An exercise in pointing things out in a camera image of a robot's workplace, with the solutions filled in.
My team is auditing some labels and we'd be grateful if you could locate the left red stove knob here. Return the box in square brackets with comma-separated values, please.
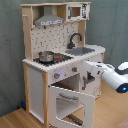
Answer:
[54, 73, 60, 79]

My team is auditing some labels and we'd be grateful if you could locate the black toy stovetop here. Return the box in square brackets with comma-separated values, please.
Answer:
[35, 53, 71, 66]

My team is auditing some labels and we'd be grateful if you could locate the toy microwave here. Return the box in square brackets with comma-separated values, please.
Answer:
[66, 3, 90, 21]

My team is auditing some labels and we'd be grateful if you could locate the grey range hood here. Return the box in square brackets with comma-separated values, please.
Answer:
[35, 5, 64, 27]

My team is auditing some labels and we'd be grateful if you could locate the grey toy sink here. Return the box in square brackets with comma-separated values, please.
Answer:
[66, 47, 94, 56]

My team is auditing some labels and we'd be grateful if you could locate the white oven door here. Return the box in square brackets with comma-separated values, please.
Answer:
[49, 86, 95, 128]

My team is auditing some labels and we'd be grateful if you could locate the silver toy pot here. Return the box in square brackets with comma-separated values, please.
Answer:
[38, 51, 54, 62]

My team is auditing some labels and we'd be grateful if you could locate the wooden toy kitchen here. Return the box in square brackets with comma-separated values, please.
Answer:
[22, 2, 105, 128]

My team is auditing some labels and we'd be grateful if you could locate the right red stove knob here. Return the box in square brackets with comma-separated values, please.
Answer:
[72, 66, 77, 72]

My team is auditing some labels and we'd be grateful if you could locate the red stove knob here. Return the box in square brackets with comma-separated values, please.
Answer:
[72, 66, 77, 72]
[54, 73, 60, 79]

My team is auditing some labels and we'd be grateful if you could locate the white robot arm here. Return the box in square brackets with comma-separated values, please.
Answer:
[84, 61, 128, 93]

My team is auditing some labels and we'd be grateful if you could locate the grey dishwasher panel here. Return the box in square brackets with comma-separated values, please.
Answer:
[87, 71, 95, 83]

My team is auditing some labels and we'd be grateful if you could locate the black toy faucet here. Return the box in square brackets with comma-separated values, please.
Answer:
[67, 33, 82, 49]

